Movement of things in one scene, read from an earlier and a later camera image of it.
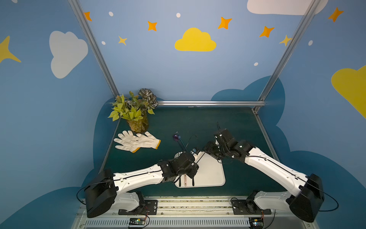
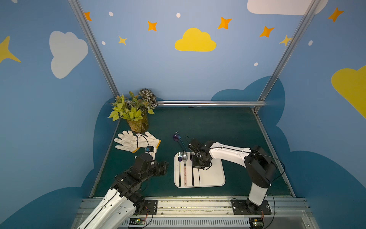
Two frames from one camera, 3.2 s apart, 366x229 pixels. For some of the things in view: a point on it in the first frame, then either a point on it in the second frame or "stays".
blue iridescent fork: (179, 137) stays
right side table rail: (265, 134) stays
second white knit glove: (129, 142) stays
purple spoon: (176, 137) stays
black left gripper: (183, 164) → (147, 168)
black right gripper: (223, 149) → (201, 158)
